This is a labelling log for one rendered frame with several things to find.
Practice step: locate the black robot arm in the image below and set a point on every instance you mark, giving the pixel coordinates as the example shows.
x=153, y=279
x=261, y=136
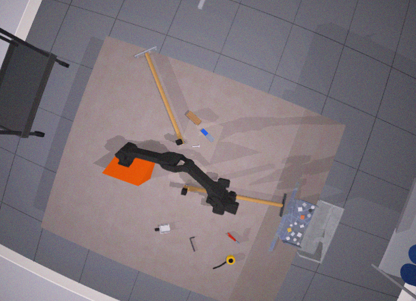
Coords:
x=217, y=196

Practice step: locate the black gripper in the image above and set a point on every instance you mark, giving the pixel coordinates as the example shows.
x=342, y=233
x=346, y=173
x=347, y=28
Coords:
x=226, y=184

